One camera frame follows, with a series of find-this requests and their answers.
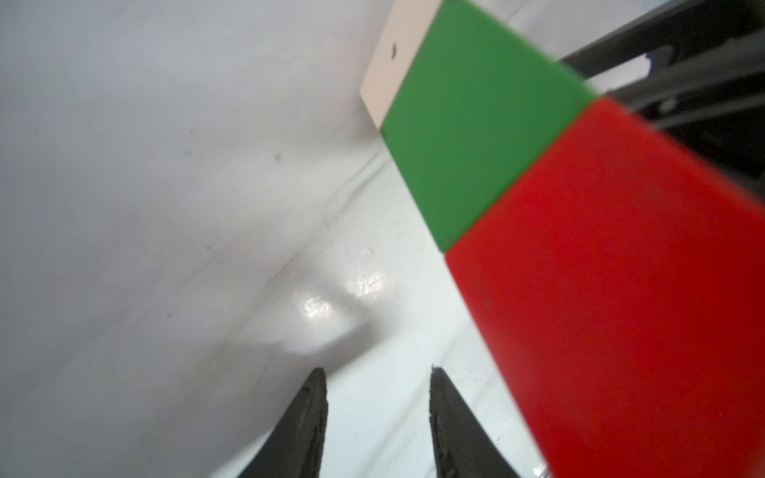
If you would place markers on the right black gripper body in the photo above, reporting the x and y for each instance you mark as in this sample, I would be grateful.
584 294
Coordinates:
705 86

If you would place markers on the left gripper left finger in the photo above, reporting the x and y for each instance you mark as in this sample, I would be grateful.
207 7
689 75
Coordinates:
295 446

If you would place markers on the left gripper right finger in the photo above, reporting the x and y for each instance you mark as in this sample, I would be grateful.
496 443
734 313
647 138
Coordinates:
461 446

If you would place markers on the red lego cube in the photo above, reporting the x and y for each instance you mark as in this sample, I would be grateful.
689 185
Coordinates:
619 286

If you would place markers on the dark green lego cube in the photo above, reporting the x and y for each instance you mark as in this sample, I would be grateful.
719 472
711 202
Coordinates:
477 107

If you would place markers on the cream lego brick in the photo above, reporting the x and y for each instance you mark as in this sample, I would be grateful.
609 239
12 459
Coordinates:
403 34

